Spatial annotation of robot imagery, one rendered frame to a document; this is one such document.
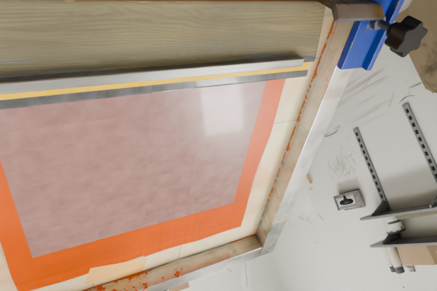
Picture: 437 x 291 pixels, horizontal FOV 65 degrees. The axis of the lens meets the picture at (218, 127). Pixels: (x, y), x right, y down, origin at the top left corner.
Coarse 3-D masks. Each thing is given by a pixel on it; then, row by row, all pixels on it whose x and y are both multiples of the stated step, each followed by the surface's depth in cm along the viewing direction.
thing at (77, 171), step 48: (144, 96) 42; (0, 144) 37; (48, 144) 40; (96, 144) 43; (144, 144) 46; (0, 192) 41; (48, 192) 44; (96, 192) 48; (144, 192) 52; (0, 240) 46; (48, 240) 50; (96, 240) 55
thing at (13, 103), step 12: (288, 72) 44; (300, 72) 45; (156, 84) 37; (168, 84) 37; (180, 84) 38; (192, 84) 39; (204, 84) 39; (216, 84) 40; (228, 84) 41; (48, 96) 32; (60, 96) 33; (72, 96) 33; (84, 96) 34; (96, 96) 34; (108, 96) 35; (120, 96) 36; (0, 108) 31
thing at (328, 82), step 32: (320, 64) 50; (320, 96) 51; (320, 128) 55; (288, 160) 61; (288, 192) 64; (192, 256) 70; (224, 256) 72; (256, 256) 76; (96, 288) 62; (128, 288) 63; (160, 288) 66
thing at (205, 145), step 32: (160, 96) 42; (192, 96) 45; (224, 96) 47; (256, 96) 50; (160, 128) 46; (192, 128) 48; (224, 128) 51; (256, 128) 54; (160, 160) 50; (192, 160) 53; (224, 160) 56; (256, 160) 60; (160, 192) 54; (192, 192) 58; (224, 192) 62; (160, 224) 59; (192, 224) 64; (224, 224) 69
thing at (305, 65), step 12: (240, 72) 41; (252, 72) 42; (264, 72) 42; (276, 72) 43; (108, 84) 34; (120, 84) 35; (132, 84) 36; (144, 84) 36; (0, 96) 31; (12, 96) 31; (24, 96) 32; (36, 96) 32
